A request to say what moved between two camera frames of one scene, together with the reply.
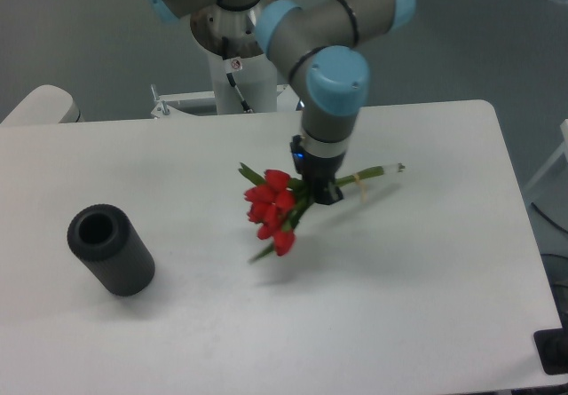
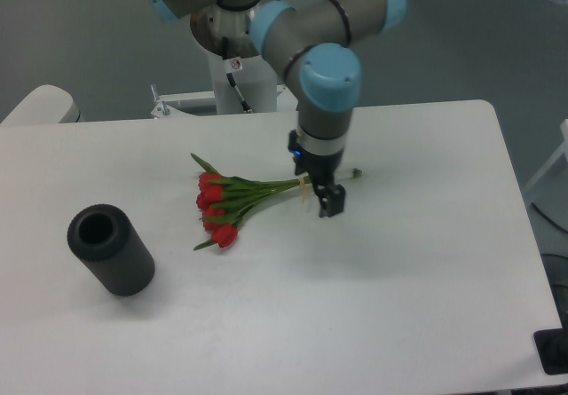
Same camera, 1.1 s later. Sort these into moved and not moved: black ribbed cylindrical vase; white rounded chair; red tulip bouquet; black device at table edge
Moved: red tulip bouquet
Not moved: white rounded chair; black device at table edge; black ribbed cylindrical vase
